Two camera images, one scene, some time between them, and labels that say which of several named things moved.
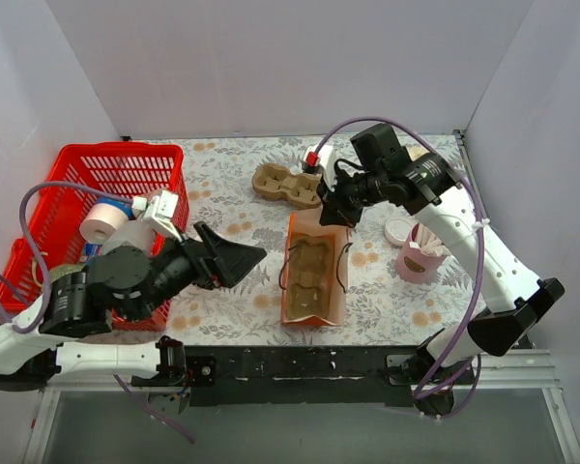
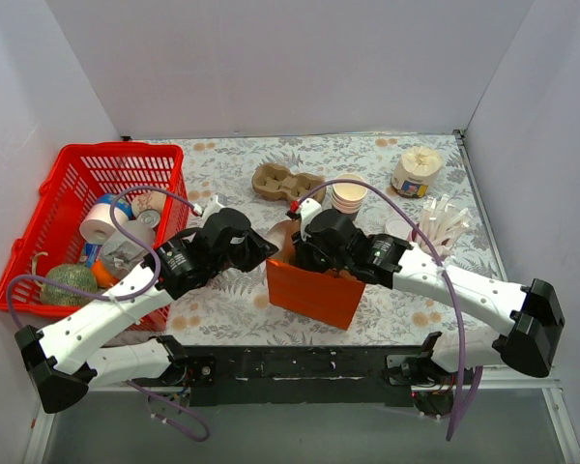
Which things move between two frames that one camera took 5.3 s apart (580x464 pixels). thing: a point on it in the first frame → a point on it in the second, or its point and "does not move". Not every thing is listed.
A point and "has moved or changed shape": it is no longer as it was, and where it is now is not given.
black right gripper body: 341,201 → 306,256
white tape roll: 101,220 does not move
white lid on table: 397,230 does not move
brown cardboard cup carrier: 301,190 does not move
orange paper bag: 315,271 has moved or changed shape
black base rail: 311,376 does not move
